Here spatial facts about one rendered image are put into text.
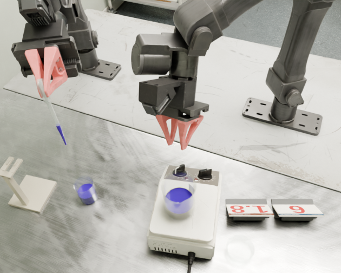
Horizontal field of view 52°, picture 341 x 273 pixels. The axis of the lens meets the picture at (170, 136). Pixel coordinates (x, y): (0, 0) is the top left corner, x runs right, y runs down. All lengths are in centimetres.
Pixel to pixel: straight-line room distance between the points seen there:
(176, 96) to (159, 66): 7
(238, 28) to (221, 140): 211
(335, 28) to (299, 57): 231
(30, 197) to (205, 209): 40
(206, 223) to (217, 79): 52
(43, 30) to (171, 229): 42
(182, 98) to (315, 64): 60
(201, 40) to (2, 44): 178
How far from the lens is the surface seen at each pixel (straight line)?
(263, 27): 299
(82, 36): 103
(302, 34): 78
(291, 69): 82
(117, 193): 82
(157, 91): 61
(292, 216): 78
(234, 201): 79
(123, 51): 119
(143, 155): 87
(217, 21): 64
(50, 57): 60
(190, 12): 64
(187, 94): 66
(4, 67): 233
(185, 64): 66
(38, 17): 63
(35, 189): 87
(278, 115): 93
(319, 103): 104
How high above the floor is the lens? 159
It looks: 50 degrees down
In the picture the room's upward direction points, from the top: 4 degrees counter-clockwise
